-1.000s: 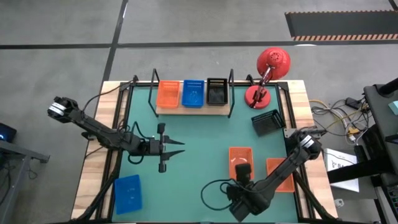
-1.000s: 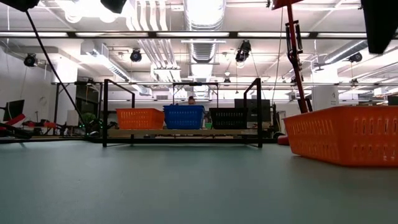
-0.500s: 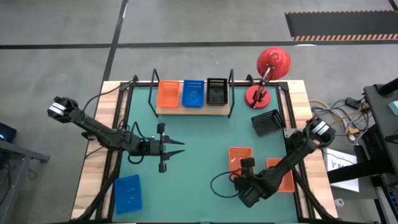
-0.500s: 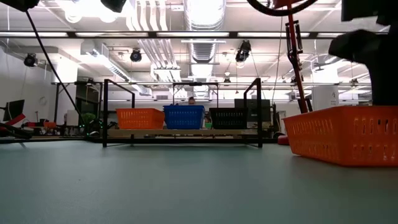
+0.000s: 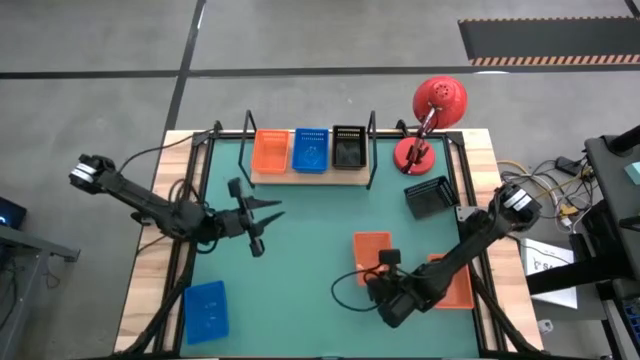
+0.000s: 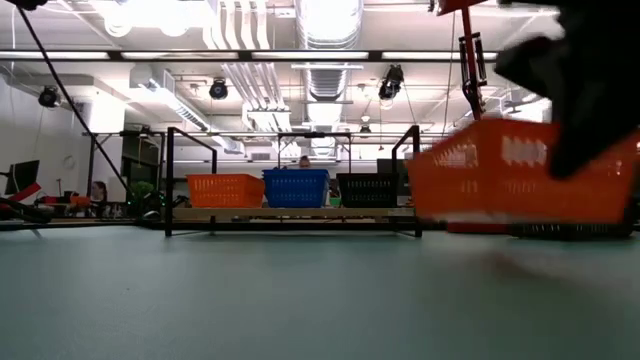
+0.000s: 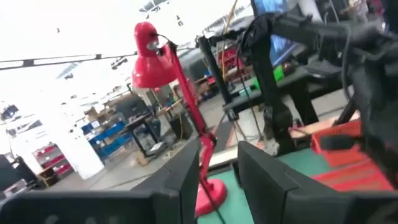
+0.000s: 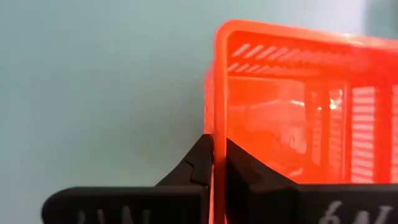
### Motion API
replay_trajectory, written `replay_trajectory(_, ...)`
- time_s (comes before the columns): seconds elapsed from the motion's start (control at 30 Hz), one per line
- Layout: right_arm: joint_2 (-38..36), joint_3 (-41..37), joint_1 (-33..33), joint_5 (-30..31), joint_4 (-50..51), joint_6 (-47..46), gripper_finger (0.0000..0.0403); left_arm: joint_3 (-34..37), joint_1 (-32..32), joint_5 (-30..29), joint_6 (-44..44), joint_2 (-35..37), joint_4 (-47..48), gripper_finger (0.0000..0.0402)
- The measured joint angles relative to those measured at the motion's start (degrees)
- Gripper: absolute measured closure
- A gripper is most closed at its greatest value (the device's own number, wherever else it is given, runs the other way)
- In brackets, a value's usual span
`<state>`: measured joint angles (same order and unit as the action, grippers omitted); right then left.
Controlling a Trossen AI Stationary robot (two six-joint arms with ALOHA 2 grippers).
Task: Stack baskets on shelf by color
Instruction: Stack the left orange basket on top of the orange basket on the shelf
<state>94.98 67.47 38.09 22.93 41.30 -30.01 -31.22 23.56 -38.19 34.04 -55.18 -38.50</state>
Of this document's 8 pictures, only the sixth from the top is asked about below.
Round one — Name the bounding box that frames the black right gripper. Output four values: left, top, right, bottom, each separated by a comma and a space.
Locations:
494, 14, 640, 180

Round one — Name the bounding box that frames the orange plastic basket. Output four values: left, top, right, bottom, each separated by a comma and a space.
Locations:
406, 117, 640, 225
186, 173, 266, 209

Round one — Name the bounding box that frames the black plastic basket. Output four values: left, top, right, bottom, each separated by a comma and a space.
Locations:
335, 172, 401, 209
509, 221, 636, 240

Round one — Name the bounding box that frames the blue plastic basket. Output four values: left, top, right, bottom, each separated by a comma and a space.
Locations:
261, 168, 331, 177
261, 172, 331, 209

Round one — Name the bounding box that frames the red desk lamp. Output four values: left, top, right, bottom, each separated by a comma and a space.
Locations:
435, 0, 511, 235

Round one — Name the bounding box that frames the black spotlight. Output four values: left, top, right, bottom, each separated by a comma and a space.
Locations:
208, 78, 230, 101
377, 63, 405, 101
37, 85, 62, 109

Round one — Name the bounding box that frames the black ceiling beam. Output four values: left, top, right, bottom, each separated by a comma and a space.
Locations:
0, 48, 501, 63

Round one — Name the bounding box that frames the green plant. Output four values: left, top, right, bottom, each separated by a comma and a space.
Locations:
131, 180, 155, 202

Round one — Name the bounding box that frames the black monitor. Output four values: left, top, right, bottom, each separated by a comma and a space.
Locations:
3, 159, 41, 197

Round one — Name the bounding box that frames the silver ventilation duct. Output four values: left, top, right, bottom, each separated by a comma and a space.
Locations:
294, 0, 365, 157

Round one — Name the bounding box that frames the wooden shelf with black frame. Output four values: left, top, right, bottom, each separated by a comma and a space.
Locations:
164, 124, 424, 239

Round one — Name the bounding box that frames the black workstation frame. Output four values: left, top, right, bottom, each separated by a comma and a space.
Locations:
82, 129, 169, 201

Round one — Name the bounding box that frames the black cable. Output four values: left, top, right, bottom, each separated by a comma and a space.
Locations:
17, 4, 134, 199

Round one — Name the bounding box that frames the black metal table frame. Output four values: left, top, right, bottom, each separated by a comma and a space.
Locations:
0, 217, 451, 232

